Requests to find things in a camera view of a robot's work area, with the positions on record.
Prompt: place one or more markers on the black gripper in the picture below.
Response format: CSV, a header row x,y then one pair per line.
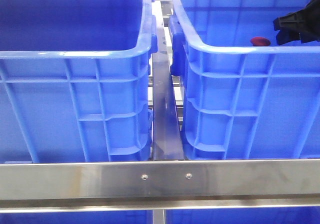
x,y
302,25

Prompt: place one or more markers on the red round button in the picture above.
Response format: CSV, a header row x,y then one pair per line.
x,y
259,41

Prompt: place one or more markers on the large blue plastic crate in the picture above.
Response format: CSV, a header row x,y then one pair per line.
x,y
243,101

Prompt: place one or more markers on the blue crate at left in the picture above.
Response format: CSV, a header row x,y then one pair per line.
x,y
74,78

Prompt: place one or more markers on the blue crate lower shelf right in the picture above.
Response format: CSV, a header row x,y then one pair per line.
x,y
263,215

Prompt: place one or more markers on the blue crate shelf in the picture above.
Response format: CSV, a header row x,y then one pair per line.
x,y
263,215
98,217

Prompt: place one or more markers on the blue crate lower shelf left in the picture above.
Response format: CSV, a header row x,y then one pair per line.
x,y
98,217

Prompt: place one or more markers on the steel rack frame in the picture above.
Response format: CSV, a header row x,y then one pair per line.
x,y
167,181

